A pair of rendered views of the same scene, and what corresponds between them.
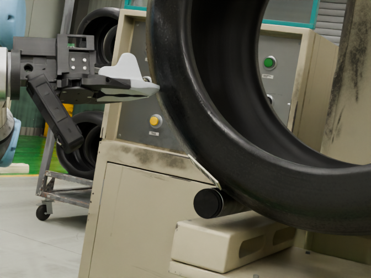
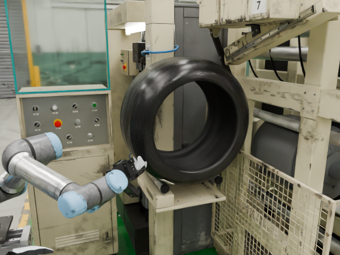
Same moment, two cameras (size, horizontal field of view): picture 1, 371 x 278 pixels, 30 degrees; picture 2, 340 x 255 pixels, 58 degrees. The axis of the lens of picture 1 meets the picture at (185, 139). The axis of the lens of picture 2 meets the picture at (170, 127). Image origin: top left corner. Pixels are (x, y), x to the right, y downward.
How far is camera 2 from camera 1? 1.01 m
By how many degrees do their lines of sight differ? 46
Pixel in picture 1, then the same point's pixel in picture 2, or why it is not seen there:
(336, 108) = (156, 131)
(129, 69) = (141, 161)
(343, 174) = (208, 170)
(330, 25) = not seen: outside the picture
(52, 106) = (130, 186)
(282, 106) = (103, 120)
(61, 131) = (135, 193)
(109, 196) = not seen: hidden behind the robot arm
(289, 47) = (100, 97)
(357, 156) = (165, 144)
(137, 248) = not seen: hidden behind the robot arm
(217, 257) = (171, 202)
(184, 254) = (161, 205)
